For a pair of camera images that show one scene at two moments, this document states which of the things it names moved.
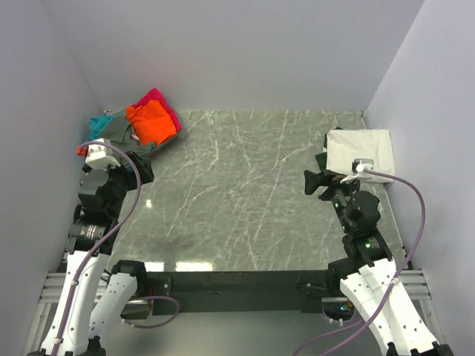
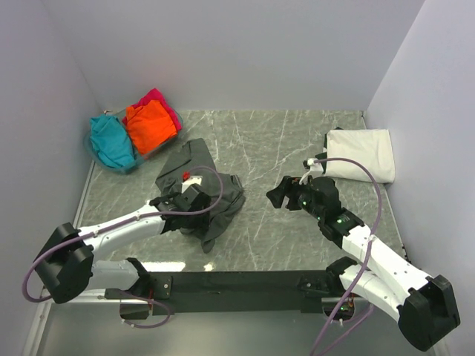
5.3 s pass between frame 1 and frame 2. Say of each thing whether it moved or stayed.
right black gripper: moved
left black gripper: moved
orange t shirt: stayed
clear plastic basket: stayed
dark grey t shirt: moved
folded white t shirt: stayed
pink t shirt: stayed
